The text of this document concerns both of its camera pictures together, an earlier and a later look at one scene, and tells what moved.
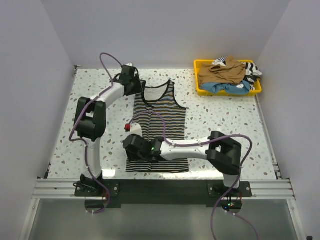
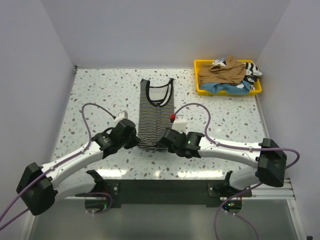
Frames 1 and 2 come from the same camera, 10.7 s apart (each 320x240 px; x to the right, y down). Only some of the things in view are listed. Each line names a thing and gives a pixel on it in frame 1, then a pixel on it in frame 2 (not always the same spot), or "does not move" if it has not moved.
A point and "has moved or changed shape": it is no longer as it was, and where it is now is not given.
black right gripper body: x=132 y=157 to x=177 y=151
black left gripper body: x=136 y=87 to x=130 y=142
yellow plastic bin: x=258 y=86 does not move
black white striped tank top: x=158 y=113 has moved or changed shape
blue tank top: x=229 y=88 does not move
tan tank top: x=233 y=72 does not move
